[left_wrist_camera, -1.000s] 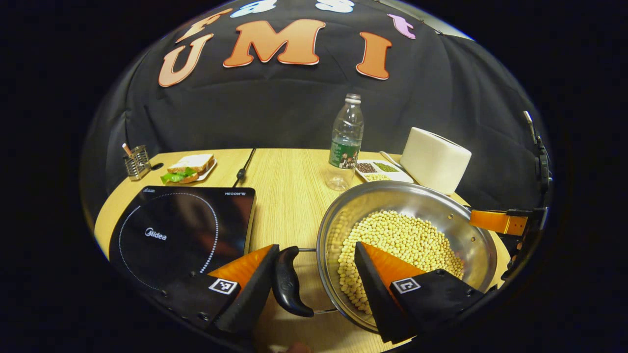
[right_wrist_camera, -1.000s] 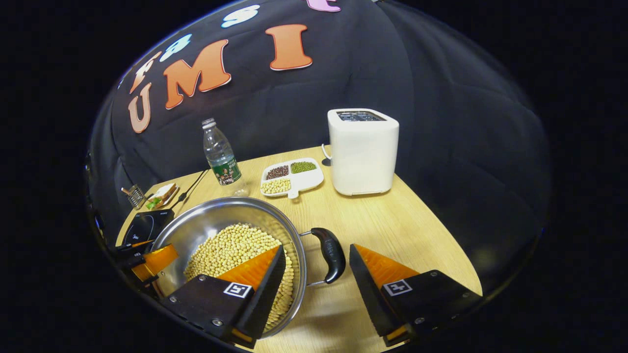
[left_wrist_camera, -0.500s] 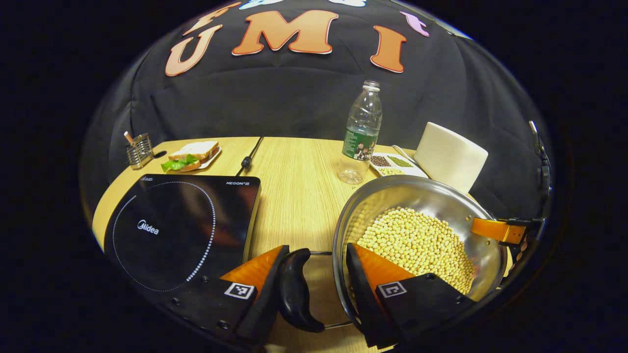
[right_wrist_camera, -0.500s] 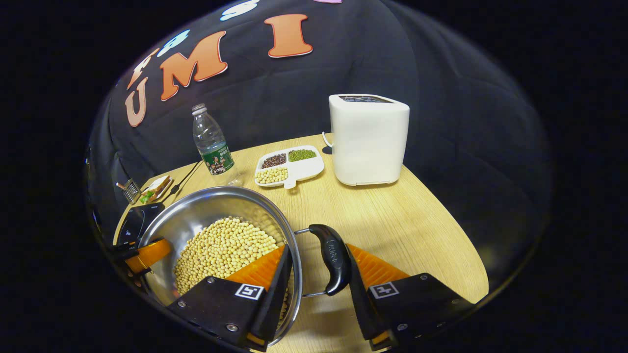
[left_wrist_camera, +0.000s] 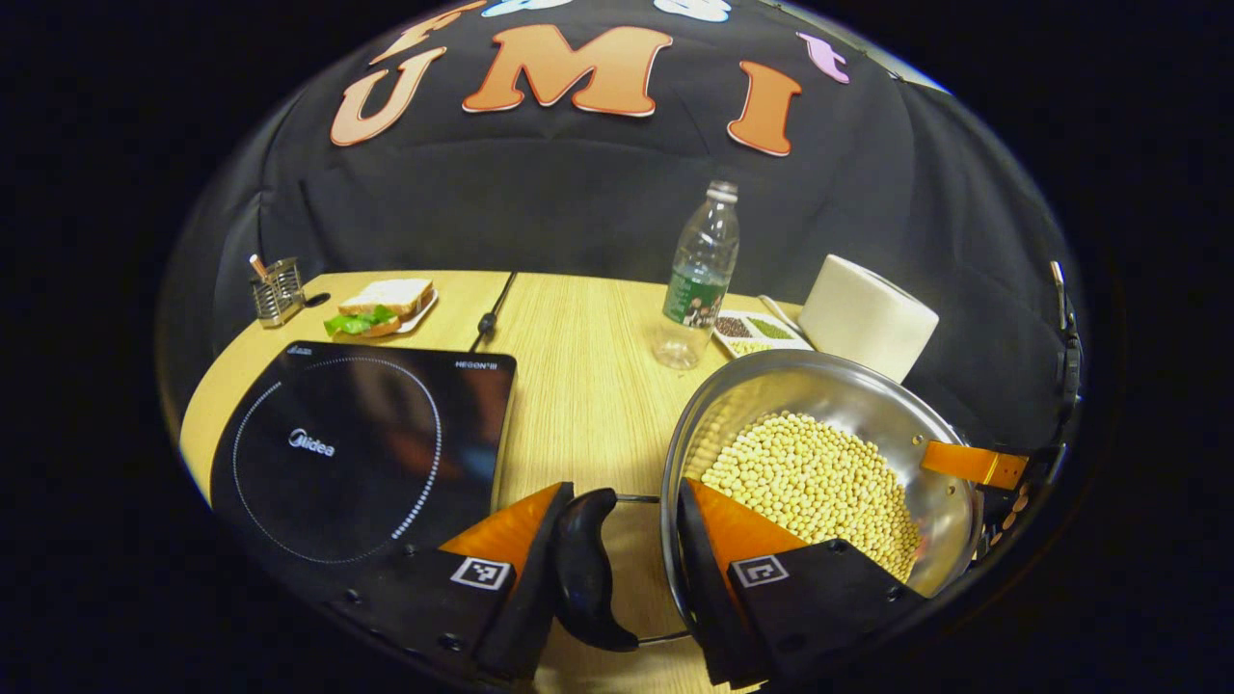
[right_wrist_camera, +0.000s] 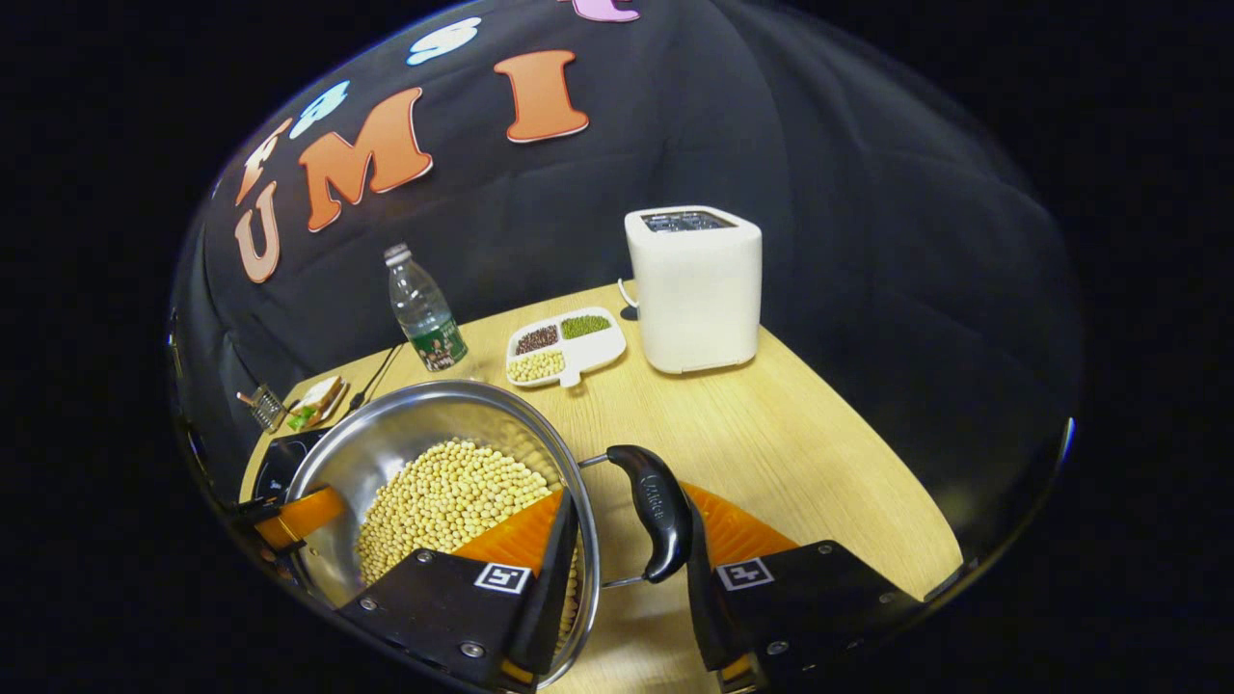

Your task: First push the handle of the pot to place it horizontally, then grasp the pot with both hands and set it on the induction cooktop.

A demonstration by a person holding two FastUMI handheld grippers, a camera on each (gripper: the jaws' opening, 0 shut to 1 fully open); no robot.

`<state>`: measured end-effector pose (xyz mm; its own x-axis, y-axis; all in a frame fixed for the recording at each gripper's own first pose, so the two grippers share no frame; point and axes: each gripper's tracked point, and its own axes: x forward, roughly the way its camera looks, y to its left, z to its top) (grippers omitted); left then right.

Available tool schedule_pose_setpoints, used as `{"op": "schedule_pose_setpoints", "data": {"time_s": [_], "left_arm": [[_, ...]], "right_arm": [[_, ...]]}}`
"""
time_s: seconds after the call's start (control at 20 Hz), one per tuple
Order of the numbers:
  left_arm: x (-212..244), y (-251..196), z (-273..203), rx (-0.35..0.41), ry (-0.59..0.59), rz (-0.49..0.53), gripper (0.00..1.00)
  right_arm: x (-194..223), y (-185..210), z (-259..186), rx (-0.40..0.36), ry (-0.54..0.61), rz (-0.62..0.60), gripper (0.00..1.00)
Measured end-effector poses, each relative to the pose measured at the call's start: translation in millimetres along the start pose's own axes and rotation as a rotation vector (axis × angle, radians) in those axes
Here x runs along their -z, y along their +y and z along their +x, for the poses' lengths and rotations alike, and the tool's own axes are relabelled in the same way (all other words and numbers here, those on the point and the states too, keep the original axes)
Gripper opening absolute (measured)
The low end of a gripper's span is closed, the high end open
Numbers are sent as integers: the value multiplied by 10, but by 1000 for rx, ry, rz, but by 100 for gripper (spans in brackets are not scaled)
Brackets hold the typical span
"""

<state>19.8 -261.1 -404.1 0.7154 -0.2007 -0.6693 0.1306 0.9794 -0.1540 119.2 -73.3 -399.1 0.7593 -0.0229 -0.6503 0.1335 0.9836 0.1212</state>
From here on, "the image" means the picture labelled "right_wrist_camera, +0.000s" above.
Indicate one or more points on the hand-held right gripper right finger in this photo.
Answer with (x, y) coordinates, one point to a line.
(704, 617)

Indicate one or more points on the small soybean portion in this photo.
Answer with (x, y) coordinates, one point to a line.
(536, 366)

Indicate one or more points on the large soybean heap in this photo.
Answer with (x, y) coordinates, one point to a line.
(443, 501)

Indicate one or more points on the white toaster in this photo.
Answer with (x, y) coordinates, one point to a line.
(699, 299)

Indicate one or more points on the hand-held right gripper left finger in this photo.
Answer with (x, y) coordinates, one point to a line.
(559, 598)

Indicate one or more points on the black backdrop cloth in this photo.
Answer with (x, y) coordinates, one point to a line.
(868, 193)

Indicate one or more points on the green bean portion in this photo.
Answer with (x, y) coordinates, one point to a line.
(586, 326)

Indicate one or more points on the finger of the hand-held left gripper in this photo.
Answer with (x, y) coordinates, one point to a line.
(304, 516)

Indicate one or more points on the white divided plate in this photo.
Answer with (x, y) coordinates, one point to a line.
(593, 357)

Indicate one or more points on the clear plastic water bottle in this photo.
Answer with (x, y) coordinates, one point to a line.
(429, 318)

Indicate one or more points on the small white sandwich plate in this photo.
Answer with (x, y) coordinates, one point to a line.
(339, 405)

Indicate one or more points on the sandwich with lettuce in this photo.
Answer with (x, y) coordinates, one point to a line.
(316, 400)

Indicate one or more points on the dark red bean portion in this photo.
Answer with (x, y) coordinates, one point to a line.
(537, 339)

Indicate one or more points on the black induction cooktop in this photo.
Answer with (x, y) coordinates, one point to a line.
(280, 463)

